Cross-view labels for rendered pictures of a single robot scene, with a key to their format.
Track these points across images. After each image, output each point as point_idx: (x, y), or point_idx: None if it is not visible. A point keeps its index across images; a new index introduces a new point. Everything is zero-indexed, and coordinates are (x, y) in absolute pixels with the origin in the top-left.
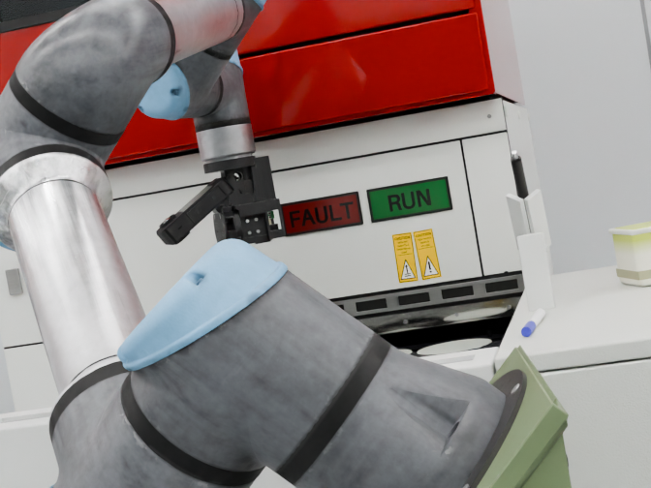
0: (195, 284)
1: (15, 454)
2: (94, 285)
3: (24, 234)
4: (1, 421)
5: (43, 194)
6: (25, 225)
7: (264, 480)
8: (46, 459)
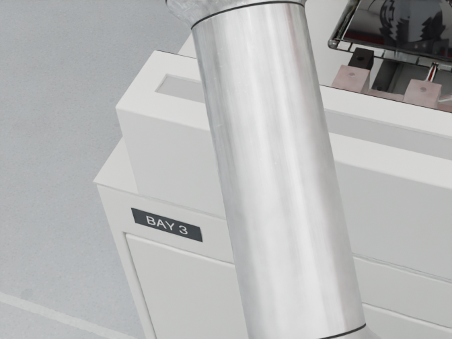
0: None
1: (181, 140)
2: (295, 216)
3: (213, 84)
4: (166, 76)
5: (238, 30)
6: (214, 70)
7: (419, 236)
8: (210, 153)
